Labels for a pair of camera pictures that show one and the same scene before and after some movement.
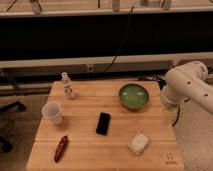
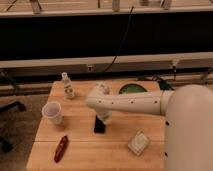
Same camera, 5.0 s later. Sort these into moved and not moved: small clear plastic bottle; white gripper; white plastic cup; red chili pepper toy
Moved: white gripper
Not moved: red chili pepper toy; white plastic cup; small clear plastic bottle
